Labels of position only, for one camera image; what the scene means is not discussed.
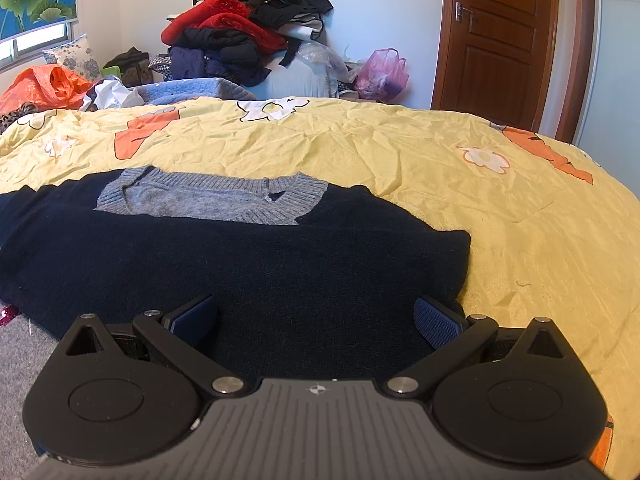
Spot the light blue towel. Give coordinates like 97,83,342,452
131,77,257,107

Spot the leopard print cloth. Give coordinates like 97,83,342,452
0,102,40,135

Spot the floral pillow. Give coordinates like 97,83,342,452
42,34,104,82

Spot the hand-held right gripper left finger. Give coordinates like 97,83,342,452
63,294,247,401

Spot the white crumpled plastic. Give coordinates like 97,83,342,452
80,76,147,112

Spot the window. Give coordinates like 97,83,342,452
0,19,82,65

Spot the yellow floral bed sheet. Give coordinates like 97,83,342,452
0,96,640,478

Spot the pile of clothes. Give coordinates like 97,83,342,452
149,0,334,88

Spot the pink plastic bag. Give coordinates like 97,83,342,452
355,48,410,103

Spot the brown wooden door frame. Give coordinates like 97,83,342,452
554,0,602,145

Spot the brown wooden door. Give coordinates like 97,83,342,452
431,0,560,132

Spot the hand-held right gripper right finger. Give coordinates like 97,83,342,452
385,296,577,401

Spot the dark brown bag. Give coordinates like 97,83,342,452
102,47,152,88

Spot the navy sweater with grey collar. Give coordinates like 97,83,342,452
0,166,473,383

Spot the pale grey cloth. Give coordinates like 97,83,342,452
245,53,335,102

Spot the clear plastic bag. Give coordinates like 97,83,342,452
296,41,352,83

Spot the orange cloth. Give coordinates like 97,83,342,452
0,64,97,117

